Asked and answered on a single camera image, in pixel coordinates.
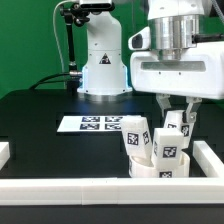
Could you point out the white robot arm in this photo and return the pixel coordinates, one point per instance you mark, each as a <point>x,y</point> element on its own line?
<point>170,55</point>

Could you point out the white round stool seat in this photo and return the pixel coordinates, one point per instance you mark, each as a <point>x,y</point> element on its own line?
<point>141,168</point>

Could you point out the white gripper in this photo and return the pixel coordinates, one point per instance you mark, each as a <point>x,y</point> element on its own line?
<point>199,73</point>

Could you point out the black camera stand pole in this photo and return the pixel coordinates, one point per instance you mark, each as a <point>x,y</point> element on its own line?
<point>74,15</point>

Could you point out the white front border rail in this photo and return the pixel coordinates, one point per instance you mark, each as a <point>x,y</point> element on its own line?
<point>116,191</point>

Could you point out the white left border rail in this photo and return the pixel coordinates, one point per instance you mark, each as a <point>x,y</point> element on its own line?
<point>4,153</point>

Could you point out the white marker sheet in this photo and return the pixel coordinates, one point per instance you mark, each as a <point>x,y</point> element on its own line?
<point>72,124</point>

